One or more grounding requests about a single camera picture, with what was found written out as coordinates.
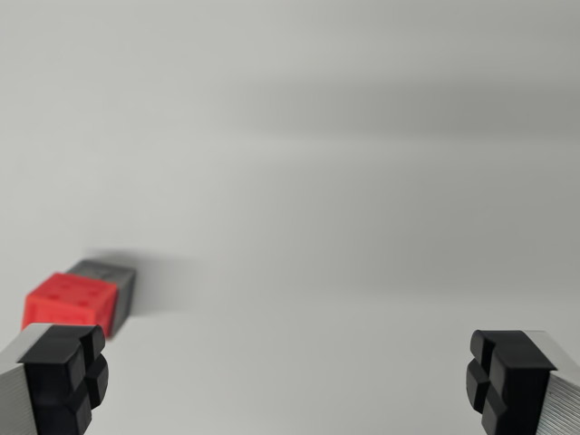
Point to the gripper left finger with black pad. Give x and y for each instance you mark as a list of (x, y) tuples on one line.
[(50, 380)]

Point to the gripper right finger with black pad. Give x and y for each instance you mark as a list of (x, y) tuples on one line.
[(521, 385)]

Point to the red studded cube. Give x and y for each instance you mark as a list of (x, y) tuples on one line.
[(68, 299)]

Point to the grey studded cube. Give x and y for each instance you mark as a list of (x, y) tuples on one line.
[(118, 283)]

